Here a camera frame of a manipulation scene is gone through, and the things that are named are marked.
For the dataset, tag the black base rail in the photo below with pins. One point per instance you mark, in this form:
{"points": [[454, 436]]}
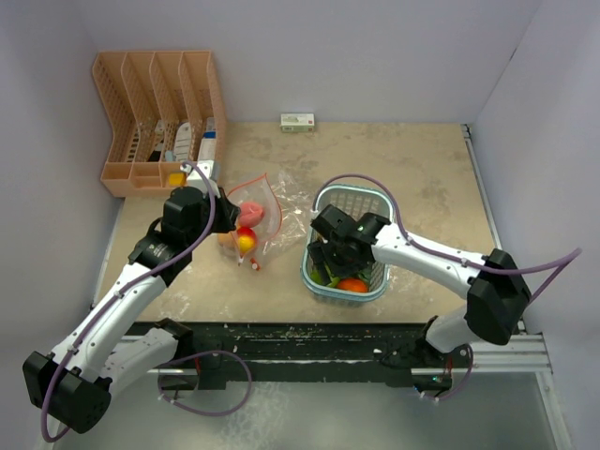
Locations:
{"points": [[216, 353]]}

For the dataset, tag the white blue bottle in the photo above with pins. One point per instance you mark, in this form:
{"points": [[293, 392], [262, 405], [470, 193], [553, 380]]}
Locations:
{"points": [[208, 144]]}

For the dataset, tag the yellow peach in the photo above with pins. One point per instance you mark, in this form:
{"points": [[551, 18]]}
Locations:
{"points": [[228, 241]]}

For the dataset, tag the orange fruit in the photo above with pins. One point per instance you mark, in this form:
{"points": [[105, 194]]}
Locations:
{"points": [[352, 284]]}

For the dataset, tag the pink peach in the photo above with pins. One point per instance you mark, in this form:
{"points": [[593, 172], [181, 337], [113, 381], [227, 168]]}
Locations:
{"points": [[251, 214]]}

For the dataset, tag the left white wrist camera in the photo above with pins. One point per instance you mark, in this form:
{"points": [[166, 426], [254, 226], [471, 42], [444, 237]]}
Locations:
{"points": [[201, 173]]}

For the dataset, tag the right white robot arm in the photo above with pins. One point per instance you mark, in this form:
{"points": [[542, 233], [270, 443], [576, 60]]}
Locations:
{"points": [[495, 294]]}

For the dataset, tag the yellow sponge block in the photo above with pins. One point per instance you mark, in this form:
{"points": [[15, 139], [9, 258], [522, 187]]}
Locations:
{"points": [[176, 179]]}

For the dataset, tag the blue plastic basket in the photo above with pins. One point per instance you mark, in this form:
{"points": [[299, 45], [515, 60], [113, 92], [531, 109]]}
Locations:
{"points": [[355, 201]]}

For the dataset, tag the small green white box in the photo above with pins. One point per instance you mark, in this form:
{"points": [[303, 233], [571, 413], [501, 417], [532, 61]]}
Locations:
{"points": [[297, 122]]}

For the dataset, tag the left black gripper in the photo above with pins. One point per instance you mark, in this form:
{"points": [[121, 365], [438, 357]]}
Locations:
{"points": [[228, 212]]}

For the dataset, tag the white pack in organizer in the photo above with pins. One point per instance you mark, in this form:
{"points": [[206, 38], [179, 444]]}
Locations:
{"points": [[183, 142]]}

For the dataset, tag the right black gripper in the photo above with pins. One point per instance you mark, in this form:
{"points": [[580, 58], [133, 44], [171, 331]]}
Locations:
{"points": [[321, 252]]}

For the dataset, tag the clear orange-zip bag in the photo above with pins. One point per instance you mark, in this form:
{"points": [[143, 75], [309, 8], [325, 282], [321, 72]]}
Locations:
{"points": [[256, 188]]}

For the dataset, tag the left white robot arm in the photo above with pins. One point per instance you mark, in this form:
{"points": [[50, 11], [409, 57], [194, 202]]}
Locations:
{"points": [[74, 383]]}

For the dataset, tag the orange file organizer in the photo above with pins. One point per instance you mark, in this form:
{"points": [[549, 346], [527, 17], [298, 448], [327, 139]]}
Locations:
{"points": [[147, 95]]}

